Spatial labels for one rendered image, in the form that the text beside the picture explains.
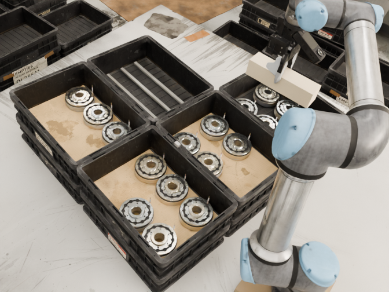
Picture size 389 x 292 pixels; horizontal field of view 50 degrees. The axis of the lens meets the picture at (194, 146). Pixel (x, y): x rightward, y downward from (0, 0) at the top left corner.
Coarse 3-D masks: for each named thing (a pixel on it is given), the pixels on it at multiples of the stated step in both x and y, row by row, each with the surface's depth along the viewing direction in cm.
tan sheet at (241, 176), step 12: (192, 132) 152; (228, 132) 154; (204, 144) 149; (216, 144) 149; (252, 156) 148; (228, 168) 143; (240, 168) 144; (252, 168) 144; (264, 168) 145; (276, 168) 146; (228, 180) 140; (240, 180) 140; (252, 180) 141; (240, 192) 137
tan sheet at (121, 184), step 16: (112, 176) 135; (128, 176) 136; (112, 192) 131; (128, 192) 132; (144, 192) 132; (192, 192) 135; (160, 208) 129; (176, 208) 130; (176, 224) 126; (160, 240) 122
